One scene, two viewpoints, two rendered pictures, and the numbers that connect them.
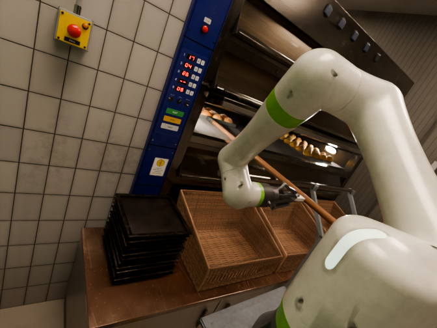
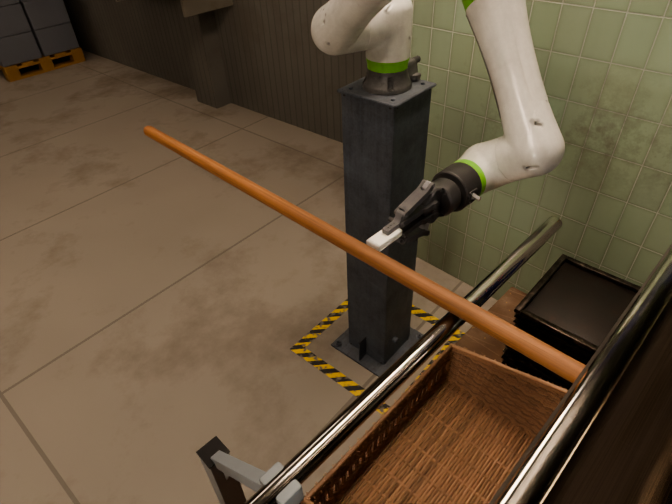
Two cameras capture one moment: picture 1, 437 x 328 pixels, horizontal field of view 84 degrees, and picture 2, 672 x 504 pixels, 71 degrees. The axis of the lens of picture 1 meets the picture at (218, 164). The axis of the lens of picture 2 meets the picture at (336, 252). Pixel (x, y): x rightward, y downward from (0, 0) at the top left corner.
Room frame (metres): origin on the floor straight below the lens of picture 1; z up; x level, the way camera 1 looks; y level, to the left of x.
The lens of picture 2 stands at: (1.68, -0.52, 1.74)
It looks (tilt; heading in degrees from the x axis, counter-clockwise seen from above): 40 degrees down; 175
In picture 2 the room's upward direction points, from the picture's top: 3 degrees counter-clockwise
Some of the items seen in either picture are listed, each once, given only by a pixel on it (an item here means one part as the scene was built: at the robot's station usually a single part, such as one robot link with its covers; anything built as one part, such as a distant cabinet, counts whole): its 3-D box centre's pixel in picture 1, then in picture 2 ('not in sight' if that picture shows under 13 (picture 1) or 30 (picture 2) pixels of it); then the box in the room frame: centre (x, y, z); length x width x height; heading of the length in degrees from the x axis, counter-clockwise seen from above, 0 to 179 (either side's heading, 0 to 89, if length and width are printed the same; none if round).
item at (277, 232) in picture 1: (289, 230); not in sight; (1.62, -0.68, 0.72); 0.56 x 0.49 x 0.28; 128
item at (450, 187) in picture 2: (273, 196); (434, 202); (0.89, -0.25, 1.19); 0.09 x 0.07 x 0.08; 129
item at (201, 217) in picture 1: (227, 232); (473, 481); (1.25, -0.22, 0.72); 0.56 x 0.49 x 0.28; 130
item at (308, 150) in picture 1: (299, 144); not in sight; (2.53, -0.68, 1.21); 0.61 x 0.48 x 0.06; 39
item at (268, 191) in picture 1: (259, 194); (456, 188); (0.85, -0.19, 1.19); 0.12 x 0.06 x 0.09; 39
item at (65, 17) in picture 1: (73, 29); not in sight; (0.85, 0.64, 1.46); 0.10 x 0.07 x 0.10; 129
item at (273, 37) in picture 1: (339, 79); not in sight; (1.82, -0.50, 1.80); 1.79 x 0.11 x 0.19; 129
